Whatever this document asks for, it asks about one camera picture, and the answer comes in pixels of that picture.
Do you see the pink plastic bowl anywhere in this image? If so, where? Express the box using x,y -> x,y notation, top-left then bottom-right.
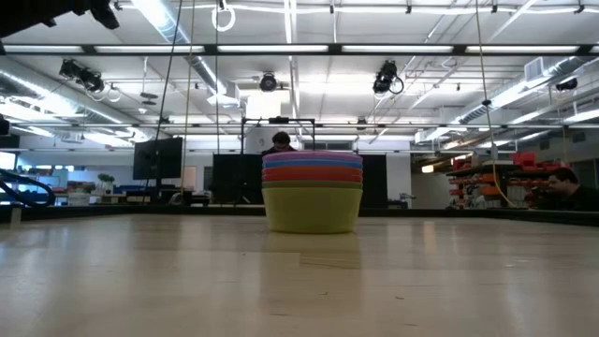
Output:
261,173 -> 364,184

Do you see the green plastic bowl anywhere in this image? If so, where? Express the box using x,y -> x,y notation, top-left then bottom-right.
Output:
261,181 -> 364,191

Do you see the person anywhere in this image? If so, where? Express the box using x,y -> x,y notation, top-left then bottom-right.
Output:
260,131 -> 299,156
533,167 -> 599,212

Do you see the yellow plastic bowl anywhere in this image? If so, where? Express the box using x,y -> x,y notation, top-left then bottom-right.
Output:
261,186 -> 364,235

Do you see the black partition panel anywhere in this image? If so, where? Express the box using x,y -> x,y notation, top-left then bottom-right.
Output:
212,153 -> 388,210

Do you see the black computer monitor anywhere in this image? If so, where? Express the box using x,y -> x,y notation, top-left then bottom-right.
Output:
132,136 -> 184,203

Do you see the black overhead light beam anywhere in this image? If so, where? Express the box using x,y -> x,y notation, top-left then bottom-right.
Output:
0,43 -> 599,58

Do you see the shelf with orange bins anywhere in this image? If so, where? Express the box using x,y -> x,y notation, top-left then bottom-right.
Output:
446,152 -> 576,211

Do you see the green potted plant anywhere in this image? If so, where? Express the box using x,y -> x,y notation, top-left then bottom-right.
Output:
96,172 -> 116,194

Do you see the tan hanging rope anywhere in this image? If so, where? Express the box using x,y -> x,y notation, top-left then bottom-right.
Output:
179,0 -> 197,196

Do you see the white cable loop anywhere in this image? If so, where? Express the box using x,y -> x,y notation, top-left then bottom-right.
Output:
211,3 -> 237,33

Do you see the black hanging cable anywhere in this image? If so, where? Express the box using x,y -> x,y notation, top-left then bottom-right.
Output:
143,0 -> 184,188

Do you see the yellow hanging cable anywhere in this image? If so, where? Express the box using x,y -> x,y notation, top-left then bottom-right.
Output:
475,0 -> 514,208

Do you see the black metal table frame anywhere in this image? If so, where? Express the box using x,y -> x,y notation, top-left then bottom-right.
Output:
0,201 -> 599,229

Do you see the silver ventilation duct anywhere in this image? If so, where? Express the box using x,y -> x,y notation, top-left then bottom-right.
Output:
0,55 -> 155,141
460,55 -> 599,125

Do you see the black curved hose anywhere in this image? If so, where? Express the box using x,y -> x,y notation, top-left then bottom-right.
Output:
0,168 -> 57,208

